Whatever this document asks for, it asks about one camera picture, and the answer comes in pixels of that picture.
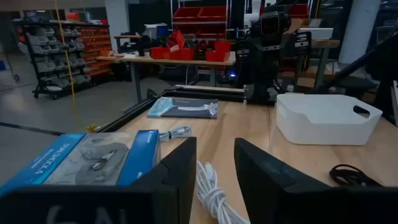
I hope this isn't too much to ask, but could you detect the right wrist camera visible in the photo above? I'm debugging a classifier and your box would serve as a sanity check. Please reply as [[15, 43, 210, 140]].
[[259, 11, 292, 40]]

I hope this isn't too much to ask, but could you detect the white USB-C cable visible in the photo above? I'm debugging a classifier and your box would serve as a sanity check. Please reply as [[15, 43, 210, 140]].
[[195, 159, 251, 224]]

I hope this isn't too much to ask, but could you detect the blue game controller box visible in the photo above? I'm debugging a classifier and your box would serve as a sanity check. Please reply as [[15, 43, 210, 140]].
[[0, 129, 162, 195]]

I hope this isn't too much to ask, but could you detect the shelf with red bins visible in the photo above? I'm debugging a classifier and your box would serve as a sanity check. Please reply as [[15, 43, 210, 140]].
[[170, 0, 231, 40]]

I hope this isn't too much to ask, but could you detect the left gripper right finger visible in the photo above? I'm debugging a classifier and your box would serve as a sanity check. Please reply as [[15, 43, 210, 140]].
[[234, 138, 398, 224]]

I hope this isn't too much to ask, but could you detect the grey braided USB-C cable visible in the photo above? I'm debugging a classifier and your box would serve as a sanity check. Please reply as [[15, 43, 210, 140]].
[[158, 125, 193, 141]]

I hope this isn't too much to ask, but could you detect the white round pillar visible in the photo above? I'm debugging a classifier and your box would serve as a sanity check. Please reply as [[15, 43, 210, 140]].
[[338, 0, 382, 65]]

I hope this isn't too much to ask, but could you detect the white flat box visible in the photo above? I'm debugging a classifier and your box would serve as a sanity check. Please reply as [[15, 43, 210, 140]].
[[297, 27, 335, 41]]

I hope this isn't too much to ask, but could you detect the black diagonal pole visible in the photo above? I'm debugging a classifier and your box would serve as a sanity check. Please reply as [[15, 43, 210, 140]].
[[310, 29, 398, 95]]

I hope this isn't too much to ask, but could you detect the black rack with grey bins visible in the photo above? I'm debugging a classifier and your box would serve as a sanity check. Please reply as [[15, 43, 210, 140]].
[[12, 18, 94, 100]]

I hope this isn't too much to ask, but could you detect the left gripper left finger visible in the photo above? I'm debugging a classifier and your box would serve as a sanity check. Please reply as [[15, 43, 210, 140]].
[[0, 136, 198, 224]]

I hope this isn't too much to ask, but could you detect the red plastic bin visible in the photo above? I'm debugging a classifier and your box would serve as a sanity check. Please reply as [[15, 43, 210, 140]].
[[213, 40, 232, 53], [150, 46, 170, 60], [205, 50, 231, 63], [167, 29, 187, 49], [169, 47, 196, 62]]

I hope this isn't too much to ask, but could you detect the wooden work table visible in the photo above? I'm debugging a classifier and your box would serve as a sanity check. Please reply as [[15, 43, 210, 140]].
[[96, 51, 237, 105]]

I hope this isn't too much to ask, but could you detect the rack with orange bins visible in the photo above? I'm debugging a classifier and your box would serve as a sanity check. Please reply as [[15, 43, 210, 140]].
[[76, 24, 114, 78]]

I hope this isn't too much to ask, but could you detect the wooden side table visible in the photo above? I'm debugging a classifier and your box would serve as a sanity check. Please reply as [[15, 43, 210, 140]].
[[310, 39, 341, 90]]

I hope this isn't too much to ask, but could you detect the white plastic bin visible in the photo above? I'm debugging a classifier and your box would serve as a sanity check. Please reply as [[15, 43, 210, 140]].
[[275, 93, 384, 146]]

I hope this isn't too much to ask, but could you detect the yellow cable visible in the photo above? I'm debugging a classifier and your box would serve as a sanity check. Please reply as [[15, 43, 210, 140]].
[[53, 0, 98, 133]]

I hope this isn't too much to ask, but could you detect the black USB-C cable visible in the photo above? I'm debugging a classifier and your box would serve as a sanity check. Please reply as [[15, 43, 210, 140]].
[[328, 164, 384, 188]]

